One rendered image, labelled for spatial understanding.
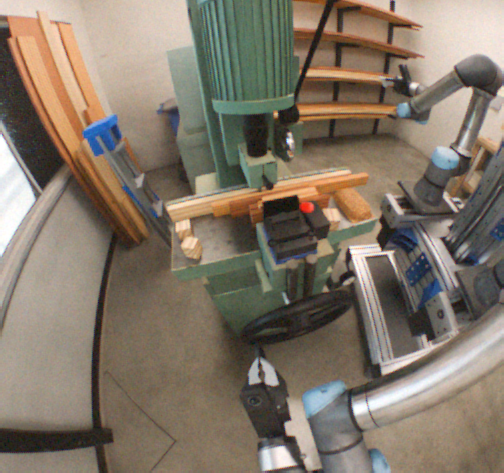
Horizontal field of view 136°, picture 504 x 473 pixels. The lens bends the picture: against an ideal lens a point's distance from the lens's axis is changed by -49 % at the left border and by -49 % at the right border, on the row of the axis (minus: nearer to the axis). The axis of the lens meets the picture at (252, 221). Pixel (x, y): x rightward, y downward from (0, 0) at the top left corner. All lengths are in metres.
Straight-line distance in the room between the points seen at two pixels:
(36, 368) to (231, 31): 1.49
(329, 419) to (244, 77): 0.55
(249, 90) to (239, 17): 0.13
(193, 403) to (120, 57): 3.22
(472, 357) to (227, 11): 0.58
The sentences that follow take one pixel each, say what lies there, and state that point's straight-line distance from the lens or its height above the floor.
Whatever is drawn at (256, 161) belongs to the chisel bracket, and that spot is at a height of 1.07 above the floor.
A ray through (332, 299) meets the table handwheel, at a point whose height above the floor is 0.94.
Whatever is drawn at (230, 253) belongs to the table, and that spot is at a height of 0.90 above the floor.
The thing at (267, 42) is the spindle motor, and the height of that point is 1.33.
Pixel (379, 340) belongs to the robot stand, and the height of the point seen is 0.23.
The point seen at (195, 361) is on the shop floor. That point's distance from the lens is 1.39.
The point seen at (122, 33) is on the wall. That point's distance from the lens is 2.86.
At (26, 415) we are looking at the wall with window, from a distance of 1.37.
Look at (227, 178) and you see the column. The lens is 0.75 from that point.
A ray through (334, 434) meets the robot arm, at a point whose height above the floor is 0.97.
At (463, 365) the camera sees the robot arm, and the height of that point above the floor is 1.09.
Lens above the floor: 1.31
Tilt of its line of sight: 46 degrees down
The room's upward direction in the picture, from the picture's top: 6 degrees counter-clockwise
